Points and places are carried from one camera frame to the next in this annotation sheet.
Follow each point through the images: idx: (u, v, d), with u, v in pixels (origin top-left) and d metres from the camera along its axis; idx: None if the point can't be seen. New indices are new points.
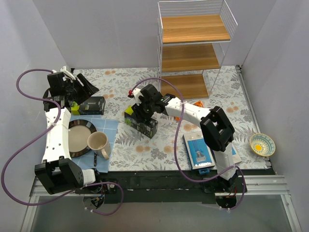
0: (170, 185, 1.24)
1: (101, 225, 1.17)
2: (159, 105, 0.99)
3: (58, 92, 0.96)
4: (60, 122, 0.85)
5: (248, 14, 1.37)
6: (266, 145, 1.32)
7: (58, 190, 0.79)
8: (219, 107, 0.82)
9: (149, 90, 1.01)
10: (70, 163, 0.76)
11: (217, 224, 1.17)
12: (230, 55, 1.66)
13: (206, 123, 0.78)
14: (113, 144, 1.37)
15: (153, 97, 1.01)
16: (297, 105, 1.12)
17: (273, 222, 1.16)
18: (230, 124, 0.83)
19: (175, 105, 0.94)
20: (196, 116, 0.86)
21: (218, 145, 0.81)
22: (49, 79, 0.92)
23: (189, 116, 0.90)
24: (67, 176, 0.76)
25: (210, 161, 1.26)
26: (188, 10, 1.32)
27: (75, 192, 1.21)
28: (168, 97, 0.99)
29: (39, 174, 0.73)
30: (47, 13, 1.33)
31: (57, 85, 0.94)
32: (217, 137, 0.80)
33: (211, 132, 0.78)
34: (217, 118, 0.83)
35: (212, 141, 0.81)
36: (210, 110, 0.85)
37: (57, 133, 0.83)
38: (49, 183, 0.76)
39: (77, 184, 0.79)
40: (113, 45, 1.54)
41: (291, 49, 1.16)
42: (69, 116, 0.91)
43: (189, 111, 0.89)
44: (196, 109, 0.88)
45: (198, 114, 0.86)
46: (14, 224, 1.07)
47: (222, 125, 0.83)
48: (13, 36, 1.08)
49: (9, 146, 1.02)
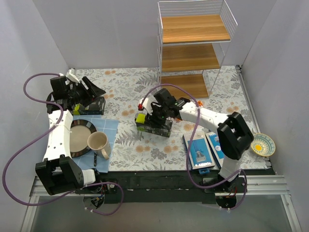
0: (170, 185, 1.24)
1: (101, 225, 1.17)
2: (173, 109, 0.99)
3: (62, 95, 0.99)
4: (62, 123, 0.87)
5: (248, 14, 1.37)
6: (266, 145, 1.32)
7: (58, 189, 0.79)
8: (237, 113, 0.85)
9: (163, 93, 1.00)
10: (70, 162, 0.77)
11: (217, 224, 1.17)
12: (230, 55, 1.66)
13: (224, 130, 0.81)
14: (113, 144, 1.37)
15: (166, 101, 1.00)
16: (298, 105, 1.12)
17: (273, 223, 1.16)
18: (248, 131, 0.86)
19: (190, 109, 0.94)
20: (212, 122, 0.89)
21: (236, 152, 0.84)
22: (52, 81, 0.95)
23: (204, 122, 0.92)
24: (67, 176, 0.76)
25: (210, 161, 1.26)
26: (188, 10, 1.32)
27: (75, 192, 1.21)
28: (183, 101, 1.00)
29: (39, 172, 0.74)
30: (47, 13, 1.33)
31: (60, 89, 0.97)
32: (234, 143, 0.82)
33: (229, 139, 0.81)
34: (235, 124, 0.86)
35: (229, 148, 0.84)
36: (227, 116, 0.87)
37: (59, 134, 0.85)
38: (48, 182, 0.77)
39: (77, 185, 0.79)
40: (113, 45, 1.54)
41: (291, 49, 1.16)
42: (71, 118, 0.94)
43: (205, 117, 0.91)
44: (213, 115, 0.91)
45: (215, 120, 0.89)
46: (14, 224, 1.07)
47: (241, 132, 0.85)
48: (13, 36, 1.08)
49: (9, 146, 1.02)
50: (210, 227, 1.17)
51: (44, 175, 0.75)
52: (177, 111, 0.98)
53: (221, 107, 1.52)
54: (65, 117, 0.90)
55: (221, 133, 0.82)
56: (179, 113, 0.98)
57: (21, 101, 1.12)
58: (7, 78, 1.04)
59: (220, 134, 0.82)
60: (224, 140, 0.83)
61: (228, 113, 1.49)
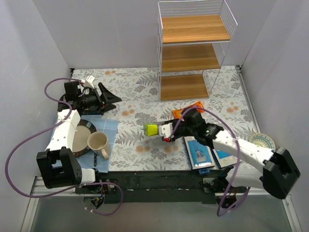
0: (170, 185, 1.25)
1: (101, 225, 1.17)
2: (204, 137, 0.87)
3: (72, 97, 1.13)
4: (68, 120, 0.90)
5: (248, 14, 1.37)
6: (265, 145, 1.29)
7: (55, 182, 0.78)
8: (284, 149, 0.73)
9: (195, 117, 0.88)
10: (70, 154, 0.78)
11: (217, 225, 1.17)
12: (230, 55, 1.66)
13: (271, 168, 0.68)
14: (113, 144, 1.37)
15: (197, 124, 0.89)
16: (298, 105, 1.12)
17: (273, 223, 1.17)
18: (296, 169, 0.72)
19: (226, 140, 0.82)
20: (255, 158, 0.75)
21: (283, 193, 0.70)
22: (66, 84, 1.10)
23: (245, 156, 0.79)
24: (66, 168, 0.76)
25: (210, 161, 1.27)
26: (188, 10, 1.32)
27: (75, 192, 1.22)
28: (215, 128, 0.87)
29: (40, 161, 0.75)
30: (47, 13, 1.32)
31: (72, 92, 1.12)
32: (281, 183, 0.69)
33: (275, 178, 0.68)
34: (280, 160, 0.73)
35: (274, 187, 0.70)
36: (272, 151, 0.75)
37: (64, 128, 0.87)
38: (47, 173, 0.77)
39: (75, 179, 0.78)
40: (113, 45, 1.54)
41: (292, 49, 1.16)
42: (78, 118, 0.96)
43: (245, 151, 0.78)
44: (254, 149, 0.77)
45: (259, 155, 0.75)
46: (14, 224, 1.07)
47: (287, 168, 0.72)
48: (13, 36, 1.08)
49: (9, 146, 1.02)
50: (210, 227, 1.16)
51: (43, 165, 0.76)
52: (208, 139, 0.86)
53: (221, 107, 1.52)
54: (74, 115, 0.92)
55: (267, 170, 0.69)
56: (211, 143, 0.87)
57: (21, 101, 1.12)
58: (7, 78, 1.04)
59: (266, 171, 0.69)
60: (269, 179, 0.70)
61: (228, 113, 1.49)
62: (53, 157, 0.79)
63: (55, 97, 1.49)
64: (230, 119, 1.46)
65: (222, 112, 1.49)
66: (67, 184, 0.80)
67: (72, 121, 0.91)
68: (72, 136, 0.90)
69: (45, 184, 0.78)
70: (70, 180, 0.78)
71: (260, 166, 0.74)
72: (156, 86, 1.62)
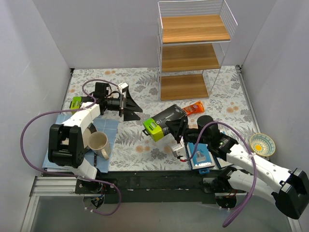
0: (170, 185, 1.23)
1: (101, 225, 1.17)
2: (217, 149, 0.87)
3: (99, 96, 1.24)
4: (89, 108, 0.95)
5: (248, 14, 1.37)
6: (266, 146, 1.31)
7: (57, 157, 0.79)
8: (302, 170, 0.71)
9: (212, 129, 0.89)
10: (79, 135, 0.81)
11: (217, 225, 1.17)
12: (230, 55, 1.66)
13: (287, 191, 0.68)
14: (113, 144, 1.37)
15: (212, 136, 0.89)
16: (298, 105, 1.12)
17: (273, 223, 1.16)
18: None
19: (241, 155, 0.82)
20: (271, 177, 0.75)
21: (296, 214, 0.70)
22: (97, 83, 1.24)
23: (260, 174, 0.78)
24: (71, 145, 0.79)
25: (210, 161, 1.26)
26: (188, 10, 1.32)
27: (75, 192, 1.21)
28: (228, 140, 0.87)
29: (52, 131, 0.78)
30: (47, 13, 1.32)
31: (100, 91, 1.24)
32: (296, 206, 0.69)
33: (291, 200, 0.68)
34: (297, 181, 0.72)
35: (288, 209, 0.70)
36: (289, 171, 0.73)
37: (82, 113, 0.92)
38: (52, 145, 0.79)
39: (76, 158, 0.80)
40: (113, 45, 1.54)
41: (292, 49, 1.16)
42: (98, 112, 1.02)
43: (261, 168, 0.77)
44: (271, 168, 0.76)
45: (275, 175, 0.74)
46: (15, 224, 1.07)
47: (302, 190, 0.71)
48: (14, 36, 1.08)
49: (8, 146, 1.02)
50: (210, 227, 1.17)
51: (53, 137, 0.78)
52: (221, 152, 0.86)
53: (221, 107, 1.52)
54: (95, 107, 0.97)
55: (283, 193, 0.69)
56: (224, 155, 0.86)
57: (21, 101, 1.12)
58: (7, 78, 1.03)
59: (282, 194, 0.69)
60: (283, 200, 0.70)
61: (228, 113, 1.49)
62: (63, 133, 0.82)
63: (55, 97, 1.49)
64: (230, 119, 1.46)
65: (222, 112, 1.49)
66: (66, 163, 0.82)
67: (91, 112, 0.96)
68: (85, 124, 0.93)
69: (48, 155, 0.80)
70: (71, 158, 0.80)
71: (275, 187, 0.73)
72: (156, 86, 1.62)
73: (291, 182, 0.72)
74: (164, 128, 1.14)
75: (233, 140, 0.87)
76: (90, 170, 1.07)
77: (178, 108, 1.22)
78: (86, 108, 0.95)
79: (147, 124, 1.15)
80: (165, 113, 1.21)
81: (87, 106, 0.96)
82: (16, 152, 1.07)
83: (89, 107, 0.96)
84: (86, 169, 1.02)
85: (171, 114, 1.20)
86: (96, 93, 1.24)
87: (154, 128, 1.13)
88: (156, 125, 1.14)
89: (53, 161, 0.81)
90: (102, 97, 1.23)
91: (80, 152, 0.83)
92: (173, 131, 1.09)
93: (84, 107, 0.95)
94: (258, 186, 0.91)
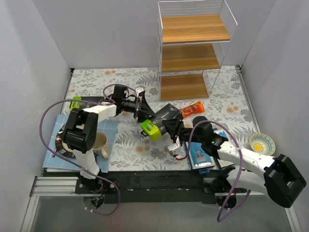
0: (170, 185, 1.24)
1: (101, 225, 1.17)
2: (210, 148, 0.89)
3: (117, 99, 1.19)
4: (107, 106, 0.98)
5: (248, 14, 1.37)
6: (266, 145, 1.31)
7: (69, 137, 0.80)
8: (286, 155, 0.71)
9: (207, 129, 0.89)
10: (96, 122, 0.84)
11: (217, 225, 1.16)
12: (230, 55, 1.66)
13: (272, 176, 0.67)
14: (113, 144, 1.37)
15: (206, 136, 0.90)
16: (298, 105, 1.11)
17: (273, 223, 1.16)
18: (301, 177, 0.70)
19: (230, 149, 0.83)
20: (257, 165, 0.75)
21: (288, 202, 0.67)
22: (115, 86, 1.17)
23: (247, 164, 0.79)
24: (87, 127, 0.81)
25: (210, 161, 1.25)
26: (188, 10, 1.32)
27: (75, 192, 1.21)
28: (220, 139, 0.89)
29: (73, 111, 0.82)
30: (47, 14, 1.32)
31: (118, 94, 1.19)
32: (285, 192, 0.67)
33: (278, 186, 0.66)
34: (284, 167, 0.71)
35: (279, 197, 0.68)
36: (274, 158, 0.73)
37: (101, 107, 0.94)
38: (68, 125, 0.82)
39: (87, 139, 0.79)
40: (113, 45, 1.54)
41: (292, 49, 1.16)
42: (114, 113, 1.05)
43: (247, 159, 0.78)
44: (256, 157, 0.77)
45: (260, 162, 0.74)
46: (15, 224, 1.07)
47: (291, 177, 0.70)
48: (14, 36, 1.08)
49: (8, 146, 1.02)
50: (210, 227, 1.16)
51: (72, 118, 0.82)
52: (214, 151, 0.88)
53: (221, 107, 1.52)
54: (113, 107, 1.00)
55: (268, 178, 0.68)
56: (217, 154, 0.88)
57: (21, 101, 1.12)
58: (7, 78, 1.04)
59: (268, 180, 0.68)
60: (271, 187, 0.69)
61: (228, 113, 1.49)
62: (81, 118, 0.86)
63: (55, 97, 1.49)
64: (230, 119, 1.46)
65: (222, 112, 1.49)
66: (77, 145, 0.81)
67: (109, 109, 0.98)
68: (101, 119, 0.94)
69: (62, 134, 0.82)
70: (81, 140, 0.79)
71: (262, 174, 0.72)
72: (156, 86, 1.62)
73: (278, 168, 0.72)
74: (161, 127, 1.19)
75: (224, 139, 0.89)
76: (93, 166, 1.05)
77: (173, 107, 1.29)
78: (105, 105, 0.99)
79: (145, 126, 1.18)
80: (161, 113, 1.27)
81: (106, 104, 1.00)
82: (15, 152, 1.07)
83: (107, 105, 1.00)
84: (91, 163, 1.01)
85: (166, 114, 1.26)
86: (114, 96, 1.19)
87: (151, 128, 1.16)
88: (153, 126, 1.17)
89: (64, 142, 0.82)
90: (119, 101, 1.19)
91: (91, 139, 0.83)
92: (169, 130, 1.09)
93: (103, 104, 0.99)
94: (252, 180, 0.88)
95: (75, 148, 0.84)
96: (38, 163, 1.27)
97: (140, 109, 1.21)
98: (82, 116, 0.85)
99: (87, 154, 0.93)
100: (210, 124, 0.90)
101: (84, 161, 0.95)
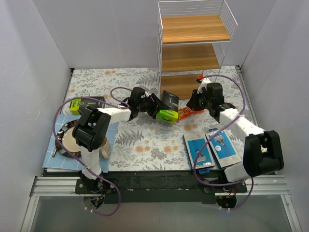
0: (170, 185, 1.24)
1: (101, 225, 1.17)
2: (215, 109, 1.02)
3: (133, 103, 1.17)
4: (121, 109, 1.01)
5: (248, 14, 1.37)
6: None
7: (79, 134, 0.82)
8: (276, 134, 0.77)
9: (216, 90, 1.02)
10: (107, 123, 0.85)
11: (217, 225, 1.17)
12: (230, 55, 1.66)
13: (253, 142, 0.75)
14: (113, 144, 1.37)
15: (214, 97, 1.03)
16: (298, 105, 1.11)
17: (273, 223, 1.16)
18: (279, 157, 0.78)
19: (230, 114, 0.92)
20: (245, 131, 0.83)
21: (255, 168, 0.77)
22: (134, 91, 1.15)
23: (238, 128, 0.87)
24: (97, 125, 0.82)
25: (210, 161, 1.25)
26: (188, 10, 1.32)
27: (75, 192, 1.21)
28: (227, 105, 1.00)
29: (87, 109, 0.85)
30: (47, 14, 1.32)
31: (137, 100, 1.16)
32: (257, 159, 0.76)
33: (254, 153, 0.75)
34: (269, 143, 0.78)
35: (250, 162, 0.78)
36: (264, 131, 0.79)
37: (115, 108, 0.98)
38: (79, 122, 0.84)
39: (94, 139, 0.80)
40: (113, 45, 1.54)
41: (292, 49, 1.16)
42: (127, 118, 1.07)
43: (240, 124, 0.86)
44: (249, 125, 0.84)
45: (249, 129, 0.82)
46: (15, 224, 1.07)
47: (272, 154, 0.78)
48: (13, 36, 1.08)
49: (8, 145, 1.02)
50: (210, 227, 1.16)
51: (86, 116, 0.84)
52: (216, 112, 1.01)
53: None
54: (128, 111, 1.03)
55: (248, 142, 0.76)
56: (218, 116, 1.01)
57: (21, 101, 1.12)
58: (7, 78, 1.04)
59: (247, 144, 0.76)
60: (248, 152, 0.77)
61: None
62: (94, 117, 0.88)
63: (55, 97, 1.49)
64: None
65: None
66: (84, 142, 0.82)
67: (123, 112, 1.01)
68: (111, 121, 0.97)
69: (73, 129, 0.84)
70: (89, 138, 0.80)
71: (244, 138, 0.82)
72: (156, 86, 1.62)
73: (264, 142, 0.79)
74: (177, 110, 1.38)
75: (231, 106, 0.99)
76: (96, 166, 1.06)
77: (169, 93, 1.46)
78: (120, 108, 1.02)
79: (166, 114, 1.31)
80: (166, 100, 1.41)
81: (121, 107, 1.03)
82: (16, 152, 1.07)
83: (123, 108, 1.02)
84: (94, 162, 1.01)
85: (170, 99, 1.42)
86: (131, 99, 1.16)
87: (173, 113, 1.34)
88: (172, 111, 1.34)
89: (74, 137, 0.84)
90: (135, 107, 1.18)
91: (100, 138, 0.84)
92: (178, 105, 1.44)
93: (119, 107, 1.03)
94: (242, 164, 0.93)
95: (82, 145, 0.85)
96: (38, 163, 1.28)
97: (159, 105, 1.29)
98: (95, 115, 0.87)
99: (92, 153, 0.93)
100: (220, 87, 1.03)
101: (88, 159, 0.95)
